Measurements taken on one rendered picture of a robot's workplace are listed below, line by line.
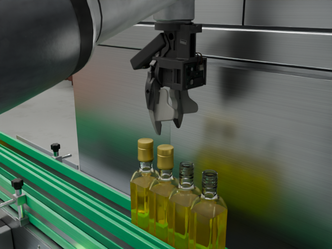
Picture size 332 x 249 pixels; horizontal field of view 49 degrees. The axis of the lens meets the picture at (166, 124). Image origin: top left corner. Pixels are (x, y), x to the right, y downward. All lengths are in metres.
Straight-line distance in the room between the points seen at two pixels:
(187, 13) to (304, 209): 0.43
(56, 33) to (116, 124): 0.88
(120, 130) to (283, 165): 0.53
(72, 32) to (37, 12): 0.03
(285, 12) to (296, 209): 0.37
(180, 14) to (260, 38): 0.17
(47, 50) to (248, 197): 0.65
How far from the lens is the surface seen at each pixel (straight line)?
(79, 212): 0.98
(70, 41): 0.24
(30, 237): 1.06
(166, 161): 0.75
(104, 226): 0.91
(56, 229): 0.96
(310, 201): 0.75
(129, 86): 1.03
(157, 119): 0.69
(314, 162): 0.72
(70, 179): 1.18
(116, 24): 0.30
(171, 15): 0.65
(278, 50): 0.71
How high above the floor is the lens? 1.44
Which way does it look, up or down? 18 degrees down
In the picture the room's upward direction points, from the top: straight up
